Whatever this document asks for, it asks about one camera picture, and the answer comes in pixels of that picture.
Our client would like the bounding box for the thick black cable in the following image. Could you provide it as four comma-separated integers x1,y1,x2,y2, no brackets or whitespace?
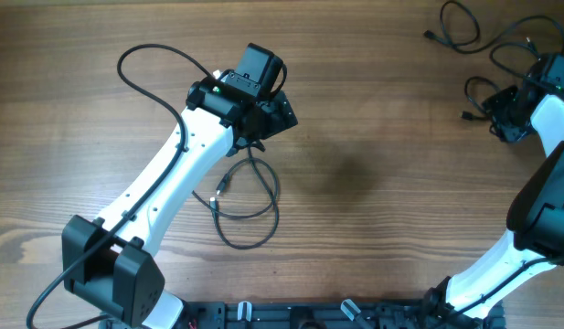
191,144,281,250

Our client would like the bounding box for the black usb cable white plug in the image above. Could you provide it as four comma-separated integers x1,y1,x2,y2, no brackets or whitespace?
460,76,501,122

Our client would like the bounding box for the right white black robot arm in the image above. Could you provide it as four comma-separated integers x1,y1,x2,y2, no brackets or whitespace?
417,53,564,328

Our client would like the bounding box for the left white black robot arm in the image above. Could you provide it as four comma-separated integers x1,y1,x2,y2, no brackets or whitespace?
59,44,297,328

